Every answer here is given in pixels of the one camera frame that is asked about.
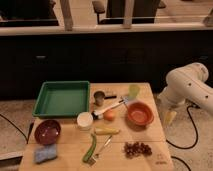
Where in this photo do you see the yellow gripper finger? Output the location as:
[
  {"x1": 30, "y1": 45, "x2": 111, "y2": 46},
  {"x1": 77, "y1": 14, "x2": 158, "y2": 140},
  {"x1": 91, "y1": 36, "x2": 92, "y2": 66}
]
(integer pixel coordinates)
[{"x1": 164, "y1": 110, "x2": 177, "y2": 126}]

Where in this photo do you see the black floor cable left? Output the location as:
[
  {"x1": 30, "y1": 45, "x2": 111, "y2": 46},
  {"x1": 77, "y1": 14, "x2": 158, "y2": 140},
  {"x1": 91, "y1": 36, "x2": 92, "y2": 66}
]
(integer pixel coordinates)
[{"x1": 0, "y1": 113, "x2": 29, "y2": 144}]

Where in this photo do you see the green pea pod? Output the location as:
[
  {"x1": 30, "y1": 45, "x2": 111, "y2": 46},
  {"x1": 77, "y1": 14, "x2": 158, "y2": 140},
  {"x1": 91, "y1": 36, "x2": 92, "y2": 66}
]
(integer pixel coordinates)
[{"x1": 82, "y1": 134, "x2": 97, "y2": 163}]

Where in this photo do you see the blue sponge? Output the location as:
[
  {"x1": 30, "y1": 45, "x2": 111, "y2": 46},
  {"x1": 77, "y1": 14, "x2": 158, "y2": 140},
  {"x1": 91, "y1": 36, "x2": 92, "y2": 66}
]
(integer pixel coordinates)
[{"x1": 34, "y1": 144, "x2": 57, "y2": 164}]

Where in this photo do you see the orange fruit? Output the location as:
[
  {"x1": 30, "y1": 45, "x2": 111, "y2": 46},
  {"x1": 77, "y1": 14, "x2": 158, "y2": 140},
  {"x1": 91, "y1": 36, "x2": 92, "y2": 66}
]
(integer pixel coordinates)
[{"x1": 103, "y1": 109, "x2": 116, "y2": 121}]

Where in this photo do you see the orange bowl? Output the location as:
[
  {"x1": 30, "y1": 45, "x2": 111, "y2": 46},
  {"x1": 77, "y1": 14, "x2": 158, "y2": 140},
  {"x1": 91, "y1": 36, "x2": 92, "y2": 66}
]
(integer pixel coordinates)
[{"x1": 127, "y1": 101, "x2": 154, "y2": 126}]

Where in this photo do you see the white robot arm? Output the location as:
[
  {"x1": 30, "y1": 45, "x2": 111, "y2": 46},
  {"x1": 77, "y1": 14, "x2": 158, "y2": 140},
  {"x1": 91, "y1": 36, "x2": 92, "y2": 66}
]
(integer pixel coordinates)
[{"x1": 158, "y1": 62, "x2": 213, "y2": 126}]

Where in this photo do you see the white round container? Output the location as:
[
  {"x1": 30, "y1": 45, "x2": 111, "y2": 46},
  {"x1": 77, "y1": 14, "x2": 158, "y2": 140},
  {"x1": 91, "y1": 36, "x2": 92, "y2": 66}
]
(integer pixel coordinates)
[{"x1": 77, "y1": 112, "x2": 93, "y2": 130}]

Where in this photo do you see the metal fork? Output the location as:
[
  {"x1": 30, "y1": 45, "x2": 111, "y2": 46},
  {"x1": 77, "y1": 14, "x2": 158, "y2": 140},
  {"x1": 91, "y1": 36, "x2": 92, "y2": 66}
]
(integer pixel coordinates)
[{"x1": 88, "y1": 135, "x2": 113, "y2": 166}]

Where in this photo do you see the black floor cable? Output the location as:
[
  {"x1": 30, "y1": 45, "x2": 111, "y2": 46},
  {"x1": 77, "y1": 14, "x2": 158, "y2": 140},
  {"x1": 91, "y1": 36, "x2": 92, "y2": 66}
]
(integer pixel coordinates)
[
  {"x1": 0, "y1": 113, "x2": 29, "y2": 144},
  {"x1": 165, "y1": 105, "x2": 200, "y2": 171}
]

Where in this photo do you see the yellow-green plastic cup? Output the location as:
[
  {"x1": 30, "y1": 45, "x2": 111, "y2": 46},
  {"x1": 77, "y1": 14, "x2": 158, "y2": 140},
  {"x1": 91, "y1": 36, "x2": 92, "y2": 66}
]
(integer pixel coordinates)
[{"x1": 129, "y1": 84, "x2": 140, "y2": 99}]

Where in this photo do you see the purple bowl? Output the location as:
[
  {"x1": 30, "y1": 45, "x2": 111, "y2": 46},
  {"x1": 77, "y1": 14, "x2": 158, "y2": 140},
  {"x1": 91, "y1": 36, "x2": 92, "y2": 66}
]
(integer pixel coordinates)
[{"x1": 34, "y1": 120, "x2": 61, "y2": 145}]

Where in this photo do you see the metal measuring cup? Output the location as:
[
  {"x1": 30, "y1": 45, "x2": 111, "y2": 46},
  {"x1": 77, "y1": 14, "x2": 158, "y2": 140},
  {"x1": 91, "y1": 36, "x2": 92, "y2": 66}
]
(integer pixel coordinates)
[{"x1": 93, "y1": 91, "x2": 116, "y2": 106}]

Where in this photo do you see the dark red grape bunch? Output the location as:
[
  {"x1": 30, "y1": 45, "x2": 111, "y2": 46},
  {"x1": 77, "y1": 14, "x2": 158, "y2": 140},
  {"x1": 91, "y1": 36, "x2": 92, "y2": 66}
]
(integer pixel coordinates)
[{"x1": 124, "y1": 142, "x2": 152, "y2": 159}]

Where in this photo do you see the black floor cable right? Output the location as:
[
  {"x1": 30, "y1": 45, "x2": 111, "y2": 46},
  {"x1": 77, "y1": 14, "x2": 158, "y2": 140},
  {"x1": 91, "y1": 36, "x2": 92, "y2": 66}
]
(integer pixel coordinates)
[{"x1": 165, "y1": 105, "x2": 200, "y2": 171}]

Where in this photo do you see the white handled brush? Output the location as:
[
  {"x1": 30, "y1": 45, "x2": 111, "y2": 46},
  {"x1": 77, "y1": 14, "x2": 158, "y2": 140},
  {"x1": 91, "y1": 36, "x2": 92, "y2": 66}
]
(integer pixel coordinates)
[{"x1": 91, "y1": 96, "x2": 132, "y2": 120}]

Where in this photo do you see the green plastic tray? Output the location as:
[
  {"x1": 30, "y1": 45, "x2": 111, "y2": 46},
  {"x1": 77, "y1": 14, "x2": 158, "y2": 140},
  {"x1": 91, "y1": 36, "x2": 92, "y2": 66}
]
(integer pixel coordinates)
[{"x1": 33, "y1": 81, "x2": 90, "y2": 118}]

